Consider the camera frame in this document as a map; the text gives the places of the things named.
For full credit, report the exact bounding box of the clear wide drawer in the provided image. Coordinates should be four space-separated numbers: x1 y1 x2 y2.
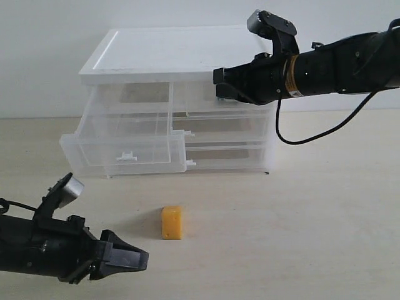
172 117 269 143
186 148 270 171

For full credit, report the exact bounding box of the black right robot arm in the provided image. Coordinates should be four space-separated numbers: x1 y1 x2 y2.
213 11 399 106

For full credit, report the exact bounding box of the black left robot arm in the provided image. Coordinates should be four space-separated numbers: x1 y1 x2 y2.
1 215 149 284

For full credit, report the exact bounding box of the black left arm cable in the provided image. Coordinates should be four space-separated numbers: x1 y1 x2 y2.
0 197 41 219

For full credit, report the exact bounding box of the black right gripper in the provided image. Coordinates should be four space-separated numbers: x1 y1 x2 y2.
212 55 294 106

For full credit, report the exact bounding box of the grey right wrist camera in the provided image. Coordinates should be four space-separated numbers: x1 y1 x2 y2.
246 9 299 57

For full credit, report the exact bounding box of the white plastic drawer cabinet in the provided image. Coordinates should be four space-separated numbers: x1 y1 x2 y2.
77 25 279 179

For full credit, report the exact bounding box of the clear bottom wide drawer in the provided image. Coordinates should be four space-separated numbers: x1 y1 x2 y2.
186 148 270 171

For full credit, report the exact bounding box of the clear middle wide drawer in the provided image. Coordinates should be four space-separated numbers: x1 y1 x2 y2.
172 117 269 143

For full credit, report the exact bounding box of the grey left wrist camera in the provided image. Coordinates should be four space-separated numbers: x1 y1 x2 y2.
36 172 84 218

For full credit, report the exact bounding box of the white bottle blue label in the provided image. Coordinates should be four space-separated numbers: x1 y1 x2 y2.
216 97 237 103

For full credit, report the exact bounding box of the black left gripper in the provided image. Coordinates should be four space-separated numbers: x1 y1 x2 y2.
31 215 149 284

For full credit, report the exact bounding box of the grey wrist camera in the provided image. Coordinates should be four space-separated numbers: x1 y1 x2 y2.
246 9 299 57
36 172 84 218

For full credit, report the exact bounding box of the yellow cheese block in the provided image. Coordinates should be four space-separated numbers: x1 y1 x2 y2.
161 206 183 240

